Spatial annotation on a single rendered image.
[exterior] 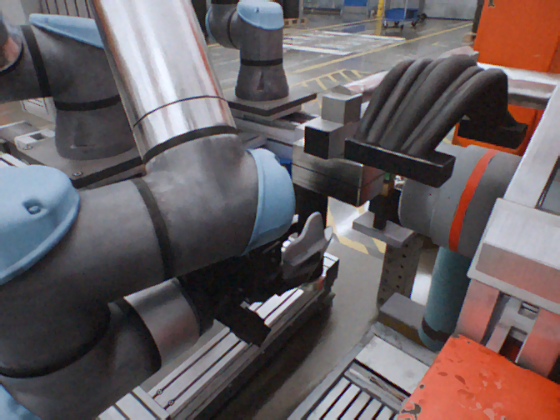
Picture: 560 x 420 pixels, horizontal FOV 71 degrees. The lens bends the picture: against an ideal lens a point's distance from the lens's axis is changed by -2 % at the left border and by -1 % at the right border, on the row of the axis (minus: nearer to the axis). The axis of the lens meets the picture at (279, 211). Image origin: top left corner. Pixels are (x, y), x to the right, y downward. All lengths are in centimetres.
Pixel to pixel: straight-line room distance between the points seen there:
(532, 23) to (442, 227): 59
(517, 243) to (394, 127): 14
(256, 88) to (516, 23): 60
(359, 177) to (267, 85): 73
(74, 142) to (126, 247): 56
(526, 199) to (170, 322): 26
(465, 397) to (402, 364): 107
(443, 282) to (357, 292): 95
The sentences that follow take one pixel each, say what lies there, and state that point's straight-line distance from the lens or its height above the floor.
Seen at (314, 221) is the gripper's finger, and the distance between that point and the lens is 43.
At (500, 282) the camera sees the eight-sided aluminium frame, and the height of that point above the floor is 94.
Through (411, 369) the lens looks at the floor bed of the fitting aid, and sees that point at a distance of 135.
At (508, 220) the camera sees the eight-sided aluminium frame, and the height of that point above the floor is 97.
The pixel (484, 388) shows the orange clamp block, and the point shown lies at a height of 88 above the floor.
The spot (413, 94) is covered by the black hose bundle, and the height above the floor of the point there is 102.
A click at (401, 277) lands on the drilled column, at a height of 15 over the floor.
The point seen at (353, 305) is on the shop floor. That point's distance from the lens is 162.
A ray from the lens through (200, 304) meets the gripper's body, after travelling 35.
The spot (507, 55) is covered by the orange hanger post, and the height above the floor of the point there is 96.
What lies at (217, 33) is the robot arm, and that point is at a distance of 121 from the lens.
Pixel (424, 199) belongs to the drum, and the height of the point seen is 86.
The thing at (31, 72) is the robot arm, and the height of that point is 97.
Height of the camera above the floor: 110
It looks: 31 degrees down
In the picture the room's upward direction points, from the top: straight up
